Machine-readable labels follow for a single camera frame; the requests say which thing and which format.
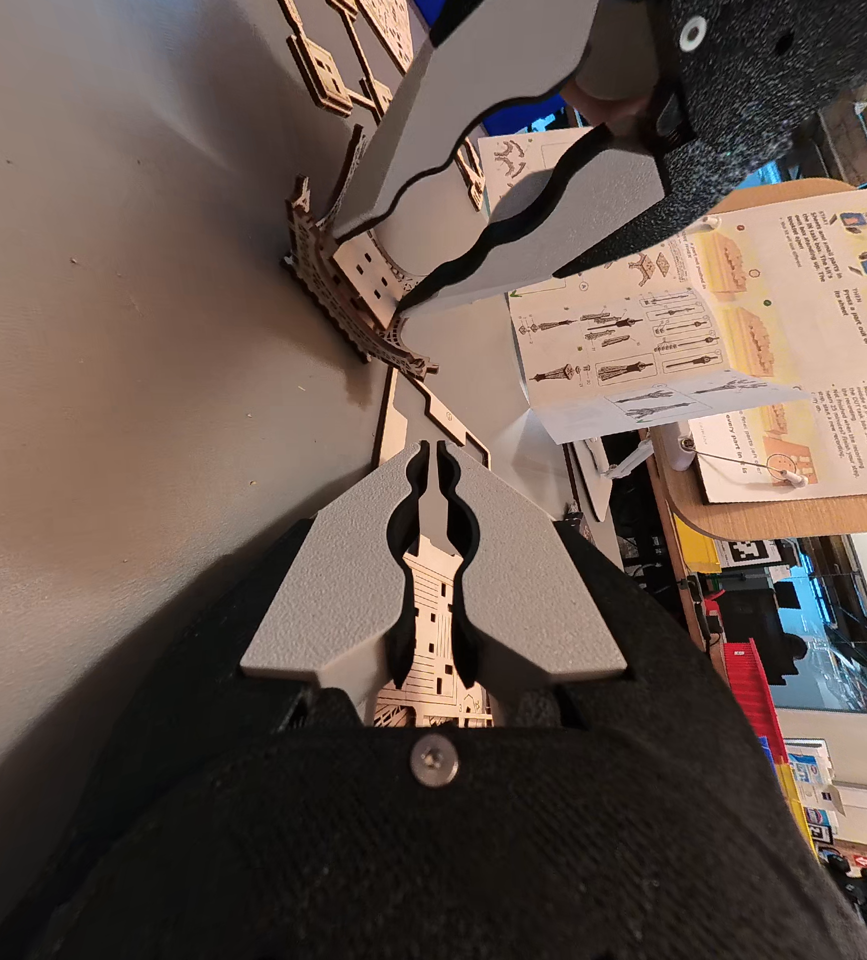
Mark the black and white marker tag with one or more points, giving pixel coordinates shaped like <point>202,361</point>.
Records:
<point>754,553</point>

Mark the folded instruction booklet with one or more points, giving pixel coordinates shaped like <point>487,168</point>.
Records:
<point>613,352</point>

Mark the engraved wooden parts sheet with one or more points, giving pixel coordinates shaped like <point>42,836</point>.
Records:
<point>392,22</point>

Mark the wooden display board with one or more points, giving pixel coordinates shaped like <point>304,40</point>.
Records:
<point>778,521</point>

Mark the white box with blue print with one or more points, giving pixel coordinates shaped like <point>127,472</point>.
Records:
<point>812,780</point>

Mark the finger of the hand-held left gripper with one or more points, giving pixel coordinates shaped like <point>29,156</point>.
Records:
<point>493,60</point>
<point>583,210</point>

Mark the wooden tower model base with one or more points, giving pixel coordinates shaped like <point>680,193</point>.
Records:
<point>328,285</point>

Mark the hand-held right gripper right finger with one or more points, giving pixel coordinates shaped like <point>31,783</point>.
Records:
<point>538,600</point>

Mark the white stand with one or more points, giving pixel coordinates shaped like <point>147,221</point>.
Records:
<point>598,480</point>

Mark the printed instruction sheet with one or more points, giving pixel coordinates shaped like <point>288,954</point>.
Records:
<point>816,337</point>

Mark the red crate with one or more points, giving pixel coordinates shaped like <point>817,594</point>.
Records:
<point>752,690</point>

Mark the yellow bin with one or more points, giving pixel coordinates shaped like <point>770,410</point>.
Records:
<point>696,547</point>

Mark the wooden tower model part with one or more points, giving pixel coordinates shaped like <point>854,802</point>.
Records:
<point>433,622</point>

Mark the empty wooden sheet frame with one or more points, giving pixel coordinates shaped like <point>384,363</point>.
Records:
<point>383,420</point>

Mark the grey desk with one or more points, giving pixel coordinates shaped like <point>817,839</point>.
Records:
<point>141,300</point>

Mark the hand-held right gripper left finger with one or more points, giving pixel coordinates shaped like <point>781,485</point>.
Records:
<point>313,600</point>

